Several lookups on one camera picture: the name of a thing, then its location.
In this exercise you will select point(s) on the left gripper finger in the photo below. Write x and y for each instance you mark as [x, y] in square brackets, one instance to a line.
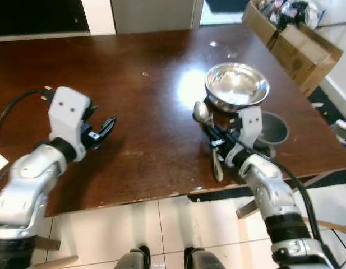
[105, 130]
[90, 111]

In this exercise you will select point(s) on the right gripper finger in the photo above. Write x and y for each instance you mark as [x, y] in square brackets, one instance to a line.
[211, 138]
[211, 128]

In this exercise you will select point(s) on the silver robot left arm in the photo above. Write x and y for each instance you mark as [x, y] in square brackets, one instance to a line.
[24, 185]

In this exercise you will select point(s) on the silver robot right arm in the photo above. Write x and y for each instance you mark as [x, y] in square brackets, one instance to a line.
[273, 190]

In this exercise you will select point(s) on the grey cup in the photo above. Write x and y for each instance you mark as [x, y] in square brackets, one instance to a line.
[273, 130]

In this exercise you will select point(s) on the shiny steel bowl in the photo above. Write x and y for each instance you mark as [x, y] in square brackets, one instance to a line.
[237, 87]

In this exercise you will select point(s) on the broom with pale bristles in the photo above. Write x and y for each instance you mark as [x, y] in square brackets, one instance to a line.
[342, 130]

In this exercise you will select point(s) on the light wooden bar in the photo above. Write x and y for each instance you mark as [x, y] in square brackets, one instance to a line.
[332, 226]

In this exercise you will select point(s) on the large open cardboard box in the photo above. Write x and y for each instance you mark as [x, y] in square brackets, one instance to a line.
[304, 56]

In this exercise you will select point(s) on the wooden plank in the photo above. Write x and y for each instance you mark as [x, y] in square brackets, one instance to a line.
[55, 262]
[48, 242]

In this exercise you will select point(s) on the grey door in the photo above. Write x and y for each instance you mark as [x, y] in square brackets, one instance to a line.
[156, 14]

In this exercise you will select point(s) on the robot right leg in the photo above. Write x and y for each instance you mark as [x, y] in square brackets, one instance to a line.
[205, 260]

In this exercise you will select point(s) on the robot leg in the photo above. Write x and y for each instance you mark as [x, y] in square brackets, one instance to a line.
[133, 260]
[205, 260]

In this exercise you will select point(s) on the black door mat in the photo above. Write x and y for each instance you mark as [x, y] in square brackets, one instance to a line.
[226, 4]

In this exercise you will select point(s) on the robot left leg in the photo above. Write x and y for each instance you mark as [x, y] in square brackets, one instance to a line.
[133, 260]

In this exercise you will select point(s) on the shiny plastic bag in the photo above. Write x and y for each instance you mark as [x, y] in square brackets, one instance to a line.
[307, 12]

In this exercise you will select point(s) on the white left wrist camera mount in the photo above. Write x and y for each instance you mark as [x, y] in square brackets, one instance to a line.
[69, 112]

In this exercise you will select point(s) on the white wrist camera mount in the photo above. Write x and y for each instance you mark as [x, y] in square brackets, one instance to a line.
[69, 112]
[250, 126]

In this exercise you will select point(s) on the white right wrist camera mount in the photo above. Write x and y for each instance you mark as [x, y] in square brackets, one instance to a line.
[250, 126]

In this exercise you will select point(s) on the black wall panel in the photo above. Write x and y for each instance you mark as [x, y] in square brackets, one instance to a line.
[38, 17]

